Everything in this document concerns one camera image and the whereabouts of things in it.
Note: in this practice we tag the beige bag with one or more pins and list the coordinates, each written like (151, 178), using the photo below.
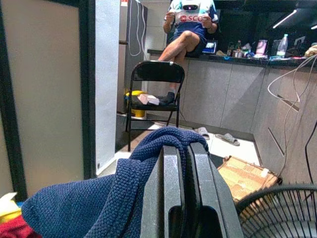
(311, 51)

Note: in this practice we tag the tablet with lit screen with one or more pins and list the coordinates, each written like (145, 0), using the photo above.
(210, 47)

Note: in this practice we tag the pink box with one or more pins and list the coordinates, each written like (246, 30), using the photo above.
(149, 99)

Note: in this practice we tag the black folding chair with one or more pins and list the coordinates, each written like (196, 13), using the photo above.
(158, 72)

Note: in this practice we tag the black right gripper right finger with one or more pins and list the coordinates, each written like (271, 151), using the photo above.
(210, 193)

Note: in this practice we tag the flattened cardboard box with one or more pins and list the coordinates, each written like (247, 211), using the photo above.
(245, 176)

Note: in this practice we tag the seated person in blue shorts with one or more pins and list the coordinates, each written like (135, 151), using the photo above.
(190, 37)

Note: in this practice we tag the navy blue knit cloth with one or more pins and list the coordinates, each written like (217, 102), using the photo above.
(99, 193)

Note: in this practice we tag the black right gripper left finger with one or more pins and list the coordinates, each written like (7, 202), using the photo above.
(163, 188)

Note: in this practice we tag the yellow and white item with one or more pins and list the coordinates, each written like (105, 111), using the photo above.
(8, 210)

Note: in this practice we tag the black fan grille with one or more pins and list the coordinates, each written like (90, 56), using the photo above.
(284, 188)

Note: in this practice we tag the grey refrigerator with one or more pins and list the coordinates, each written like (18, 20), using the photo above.
(123, 62)

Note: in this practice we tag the pink tumbler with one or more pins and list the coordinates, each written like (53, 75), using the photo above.
(261, 47)

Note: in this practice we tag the red cloth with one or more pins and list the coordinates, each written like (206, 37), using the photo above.
(15, 229)

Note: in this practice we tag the clear plastic water bottle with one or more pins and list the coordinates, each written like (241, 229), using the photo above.
(282, 48)

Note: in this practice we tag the grey kitchen counter cabinet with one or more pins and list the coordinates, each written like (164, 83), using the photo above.
(210, 99)

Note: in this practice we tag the yellow bin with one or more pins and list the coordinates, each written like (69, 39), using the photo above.
(133, 93)

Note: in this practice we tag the small metal pot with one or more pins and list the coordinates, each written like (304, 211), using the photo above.
(238, 54)

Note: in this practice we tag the grey slipper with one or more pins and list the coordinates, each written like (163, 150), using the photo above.
(203, 132)
(229, 139)

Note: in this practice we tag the frosted glass door black frame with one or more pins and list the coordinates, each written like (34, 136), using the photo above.
(44, 86)

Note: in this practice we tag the dark glass bottle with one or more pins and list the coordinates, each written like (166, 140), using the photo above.
(239, 45)

